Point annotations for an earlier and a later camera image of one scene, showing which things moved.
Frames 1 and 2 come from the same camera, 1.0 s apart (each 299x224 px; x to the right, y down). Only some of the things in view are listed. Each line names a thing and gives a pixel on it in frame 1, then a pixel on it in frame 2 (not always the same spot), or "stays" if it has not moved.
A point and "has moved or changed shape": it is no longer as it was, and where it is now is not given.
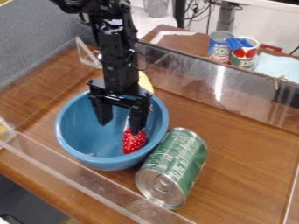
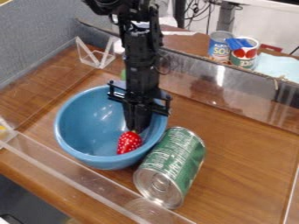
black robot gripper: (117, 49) -> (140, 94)
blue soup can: (219, 50) stays
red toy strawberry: (133, 141) has moved or changed shape
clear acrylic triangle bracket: (87, 55) stays
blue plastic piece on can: (236, 43) stays
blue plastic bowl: (96, 144) stays
